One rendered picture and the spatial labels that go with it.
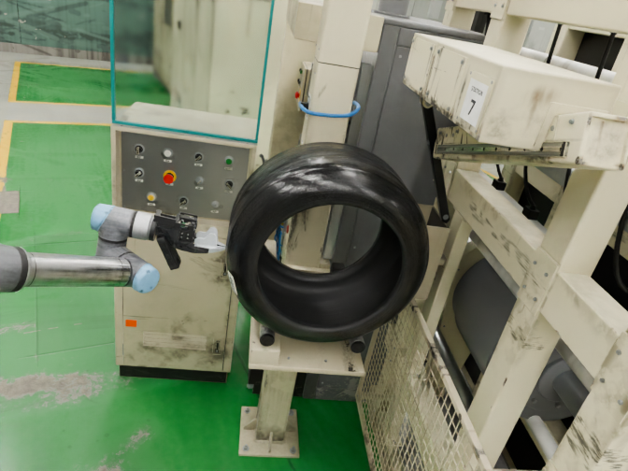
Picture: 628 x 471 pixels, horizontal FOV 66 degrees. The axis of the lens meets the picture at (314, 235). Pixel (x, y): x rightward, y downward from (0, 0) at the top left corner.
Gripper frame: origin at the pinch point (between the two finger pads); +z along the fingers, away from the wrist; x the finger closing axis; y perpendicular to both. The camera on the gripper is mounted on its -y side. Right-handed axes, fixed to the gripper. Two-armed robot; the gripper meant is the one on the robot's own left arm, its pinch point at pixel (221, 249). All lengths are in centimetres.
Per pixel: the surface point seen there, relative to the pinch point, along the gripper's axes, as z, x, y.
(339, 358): 45, -4, -29
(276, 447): 44, 25, -109
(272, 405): 37, 27, -86
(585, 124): 54, -43, 64
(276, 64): 20, 351, 3
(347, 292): 44.7, 12.9, -13.9
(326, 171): 20.4, -8.6, 33.2
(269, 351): 20.5, -9.6, -26.1
